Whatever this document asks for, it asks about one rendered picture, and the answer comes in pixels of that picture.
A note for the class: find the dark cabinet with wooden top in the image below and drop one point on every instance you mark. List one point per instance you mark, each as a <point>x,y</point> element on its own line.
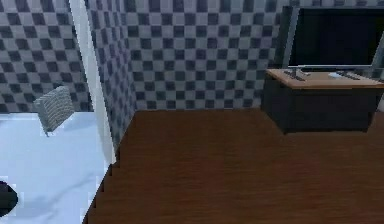
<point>320,106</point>

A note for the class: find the small white flat object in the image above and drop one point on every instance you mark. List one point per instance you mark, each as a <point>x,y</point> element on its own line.
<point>334,75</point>

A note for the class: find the black television set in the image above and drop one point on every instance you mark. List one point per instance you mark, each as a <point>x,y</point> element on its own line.
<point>336,36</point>

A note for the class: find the black round object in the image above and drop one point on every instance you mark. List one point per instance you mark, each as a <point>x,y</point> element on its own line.
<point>6,198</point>

